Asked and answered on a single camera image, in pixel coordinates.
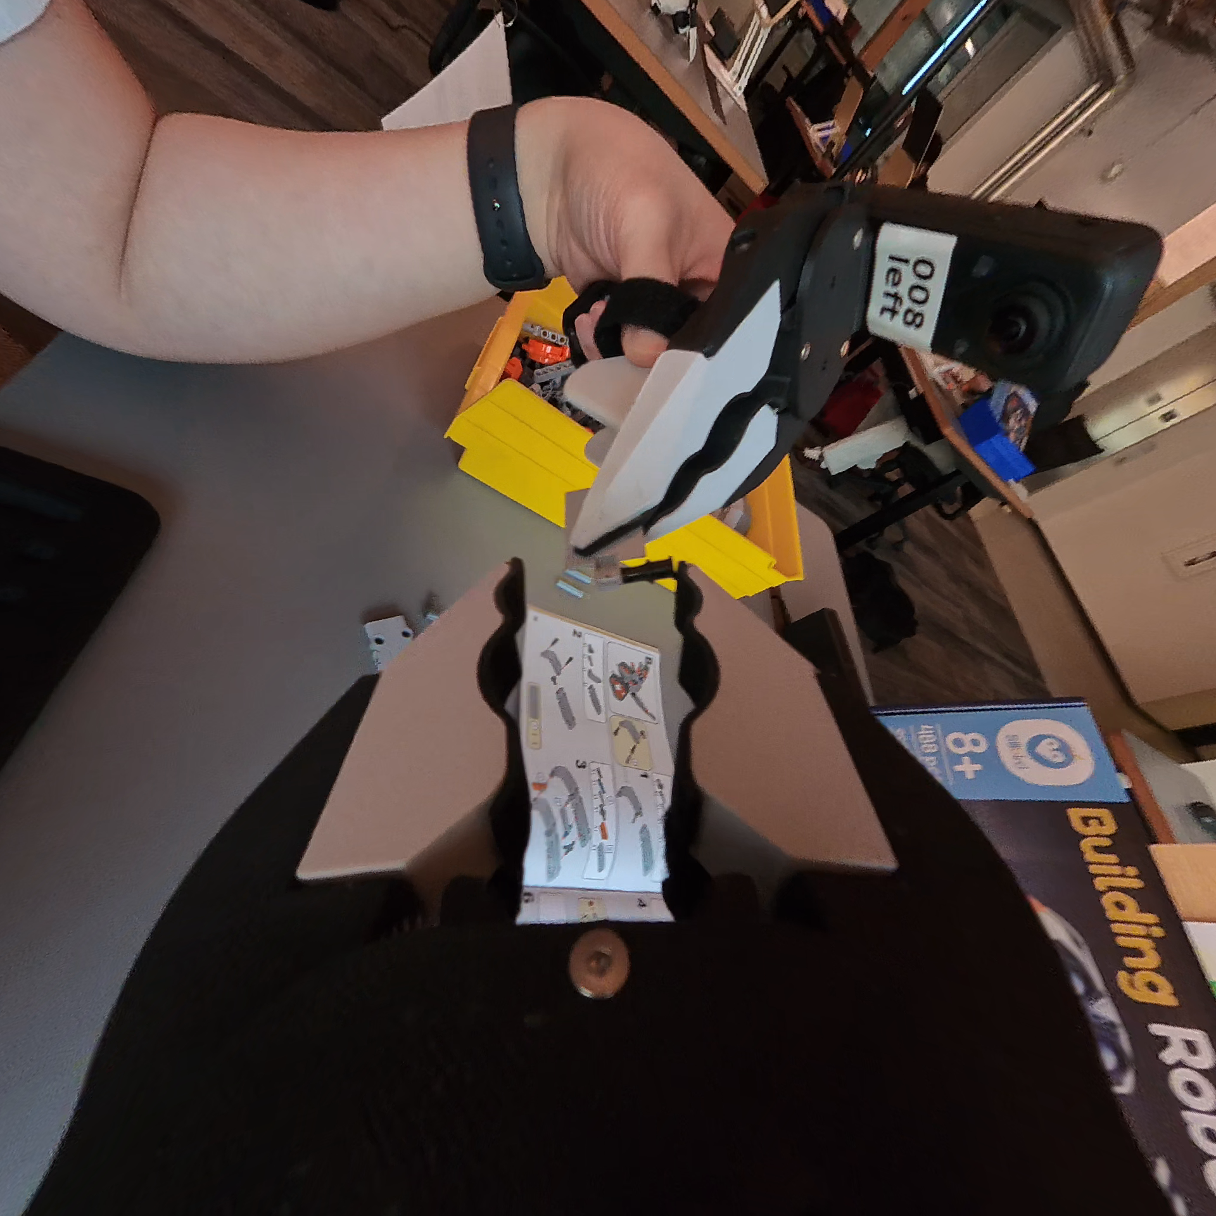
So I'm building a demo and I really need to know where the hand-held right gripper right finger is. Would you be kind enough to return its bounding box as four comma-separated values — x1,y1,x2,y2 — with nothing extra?
663,561,900,919

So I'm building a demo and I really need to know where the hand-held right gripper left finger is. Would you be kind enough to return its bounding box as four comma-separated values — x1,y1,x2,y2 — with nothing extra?
297,559,529,921

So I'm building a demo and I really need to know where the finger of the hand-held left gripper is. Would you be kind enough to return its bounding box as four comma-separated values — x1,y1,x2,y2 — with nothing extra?
570,282,785,556
607,409,783,545

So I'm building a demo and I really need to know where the person's left forearm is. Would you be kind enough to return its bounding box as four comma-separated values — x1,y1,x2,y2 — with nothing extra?
115,109,490,367

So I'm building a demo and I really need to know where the grey desk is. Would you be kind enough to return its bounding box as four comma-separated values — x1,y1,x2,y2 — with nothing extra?
0,294,856,1216

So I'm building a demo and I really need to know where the person's left hand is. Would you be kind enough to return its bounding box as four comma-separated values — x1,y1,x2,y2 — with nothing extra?
516,95,740,371

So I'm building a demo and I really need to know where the pile of toy building parts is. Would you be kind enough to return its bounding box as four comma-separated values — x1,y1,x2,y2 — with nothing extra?
498,318,609,431

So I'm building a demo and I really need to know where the yellow storage bin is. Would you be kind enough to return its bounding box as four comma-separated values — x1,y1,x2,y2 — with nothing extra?
445,276,808,601

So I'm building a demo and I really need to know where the white instruction booklet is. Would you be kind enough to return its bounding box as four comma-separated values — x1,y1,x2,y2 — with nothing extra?
518,606,678,925

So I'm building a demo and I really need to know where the blue storage bin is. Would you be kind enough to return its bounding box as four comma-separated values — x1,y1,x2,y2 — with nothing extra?
954,380,1039,480

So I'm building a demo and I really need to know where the wooden background table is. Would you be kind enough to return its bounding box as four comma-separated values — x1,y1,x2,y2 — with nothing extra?
580,0,773,196

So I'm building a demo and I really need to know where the black wristband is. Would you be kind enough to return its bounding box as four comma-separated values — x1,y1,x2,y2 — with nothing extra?
465,105,552,294

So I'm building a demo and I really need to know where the blue toy robot kit box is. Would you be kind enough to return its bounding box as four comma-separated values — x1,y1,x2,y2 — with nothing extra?
872,699,1216,1216

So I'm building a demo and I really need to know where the beige cabinet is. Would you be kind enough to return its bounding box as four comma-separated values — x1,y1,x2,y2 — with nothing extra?
969,352,1216,733

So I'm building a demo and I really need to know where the black perforated wrist rest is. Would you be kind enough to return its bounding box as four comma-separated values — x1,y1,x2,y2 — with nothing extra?
0,446,163,770

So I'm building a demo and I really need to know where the hanging white paper sheet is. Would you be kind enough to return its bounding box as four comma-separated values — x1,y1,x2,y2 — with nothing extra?
380,11,516,133

